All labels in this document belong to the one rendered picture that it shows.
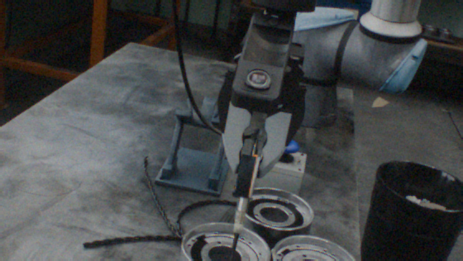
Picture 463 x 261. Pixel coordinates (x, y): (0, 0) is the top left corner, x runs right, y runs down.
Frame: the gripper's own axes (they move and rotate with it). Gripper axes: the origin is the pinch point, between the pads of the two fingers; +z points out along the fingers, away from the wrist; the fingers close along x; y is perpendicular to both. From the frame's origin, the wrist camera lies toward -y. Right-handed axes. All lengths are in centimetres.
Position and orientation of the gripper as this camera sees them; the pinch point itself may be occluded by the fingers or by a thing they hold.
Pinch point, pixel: (248, 168)
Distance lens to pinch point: 64.3
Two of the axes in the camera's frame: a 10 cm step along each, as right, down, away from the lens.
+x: -9.8, -2.0, 0.6
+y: 1.3, -3.8, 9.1
